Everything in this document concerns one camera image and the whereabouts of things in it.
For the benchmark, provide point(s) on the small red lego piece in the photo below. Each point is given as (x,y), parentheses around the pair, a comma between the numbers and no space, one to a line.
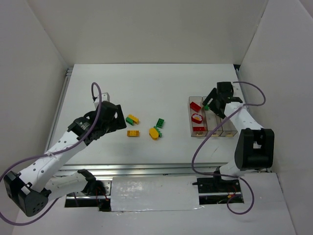
(195,107)

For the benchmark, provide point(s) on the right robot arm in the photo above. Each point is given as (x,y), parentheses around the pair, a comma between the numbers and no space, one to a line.
(255,146)

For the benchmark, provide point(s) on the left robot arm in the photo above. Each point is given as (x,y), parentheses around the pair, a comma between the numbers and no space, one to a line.
(33,187)

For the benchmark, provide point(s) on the yellow sloped lego brick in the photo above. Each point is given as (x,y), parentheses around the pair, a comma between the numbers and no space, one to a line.
(134,119)

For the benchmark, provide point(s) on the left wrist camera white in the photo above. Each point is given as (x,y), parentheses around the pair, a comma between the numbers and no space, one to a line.
(102,97)

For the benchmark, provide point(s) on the red flower lego piece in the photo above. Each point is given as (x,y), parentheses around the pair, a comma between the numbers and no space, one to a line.
(197,118)

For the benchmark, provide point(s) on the green 2x2 lego brick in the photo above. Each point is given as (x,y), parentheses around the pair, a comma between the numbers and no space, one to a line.
(160,123)

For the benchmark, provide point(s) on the green lego on yellow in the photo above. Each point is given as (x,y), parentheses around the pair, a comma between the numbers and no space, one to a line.
(129,121)

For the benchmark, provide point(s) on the yellow oval lego piece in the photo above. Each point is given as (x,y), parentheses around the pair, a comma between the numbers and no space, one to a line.
(154,134)

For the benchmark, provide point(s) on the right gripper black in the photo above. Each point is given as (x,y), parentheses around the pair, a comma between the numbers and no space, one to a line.
(220,100)

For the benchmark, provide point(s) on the white foil cover plate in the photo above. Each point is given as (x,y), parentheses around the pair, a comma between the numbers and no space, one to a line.
(161,193)

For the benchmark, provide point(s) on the right clear container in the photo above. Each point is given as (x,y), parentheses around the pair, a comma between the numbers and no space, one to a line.
(228,129)

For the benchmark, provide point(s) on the green lego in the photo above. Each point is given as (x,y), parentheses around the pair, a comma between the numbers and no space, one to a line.
(129,121)
(158,130)

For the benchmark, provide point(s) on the red lego brick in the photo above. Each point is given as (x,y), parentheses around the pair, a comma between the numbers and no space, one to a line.
(199,129)

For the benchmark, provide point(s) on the middle clear container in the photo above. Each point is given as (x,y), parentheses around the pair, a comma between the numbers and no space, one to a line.
(212,121)

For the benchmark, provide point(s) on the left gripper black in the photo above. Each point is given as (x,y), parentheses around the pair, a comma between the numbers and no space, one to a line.
(119,117)

